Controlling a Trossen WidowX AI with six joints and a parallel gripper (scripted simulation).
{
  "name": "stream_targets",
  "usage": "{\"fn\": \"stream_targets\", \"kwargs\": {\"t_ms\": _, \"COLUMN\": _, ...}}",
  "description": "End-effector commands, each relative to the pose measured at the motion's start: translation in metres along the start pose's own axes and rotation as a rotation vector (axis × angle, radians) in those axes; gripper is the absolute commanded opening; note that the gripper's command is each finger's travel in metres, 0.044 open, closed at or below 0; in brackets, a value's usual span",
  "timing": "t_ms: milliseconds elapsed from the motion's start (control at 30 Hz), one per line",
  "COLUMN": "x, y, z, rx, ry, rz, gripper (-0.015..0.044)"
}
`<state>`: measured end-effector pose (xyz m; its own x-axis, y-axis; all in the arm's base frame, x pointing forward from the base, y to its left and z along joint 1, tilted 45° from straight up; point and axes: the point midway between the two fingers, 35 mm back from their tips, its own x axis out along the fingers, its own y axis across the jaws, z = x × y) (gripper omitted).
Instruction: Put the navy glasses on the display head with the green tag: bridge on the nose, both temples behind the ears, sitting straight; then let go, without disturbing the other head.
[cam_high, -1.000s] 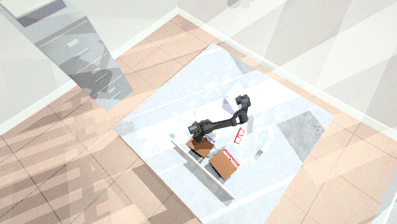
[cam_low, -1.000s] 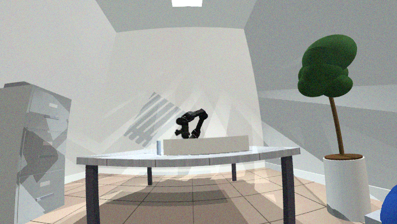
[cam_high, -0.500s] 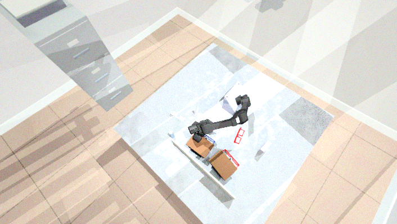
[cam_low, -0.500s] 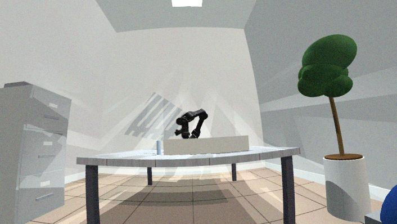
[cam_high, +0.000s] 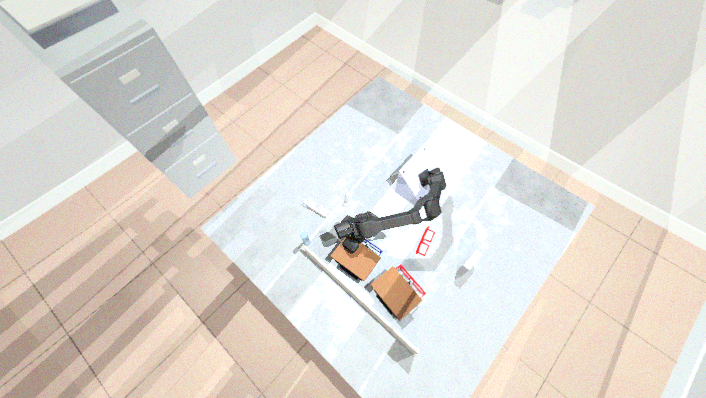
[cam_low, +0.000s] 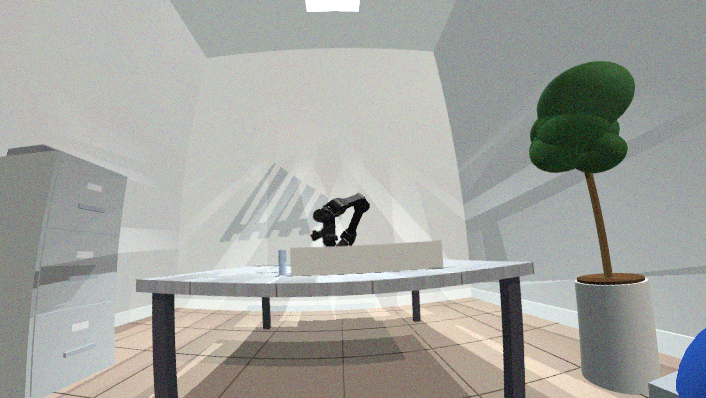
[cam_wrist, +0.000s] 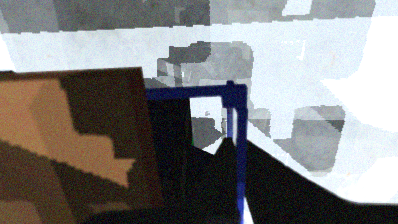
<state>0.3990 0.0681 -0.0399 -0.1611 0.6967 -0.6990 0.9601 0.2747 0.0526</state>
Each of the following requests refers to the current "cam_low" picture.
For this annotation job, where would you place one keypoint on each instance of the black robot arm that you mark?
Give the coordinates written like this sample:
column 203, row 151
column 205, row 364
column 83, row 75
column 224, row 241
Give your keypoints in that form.
column 337, row 207

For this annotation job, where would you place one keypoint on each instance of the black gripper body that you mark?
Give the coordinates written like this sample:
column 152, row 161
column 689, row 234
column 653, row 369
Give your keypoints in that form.
column 329, row 233

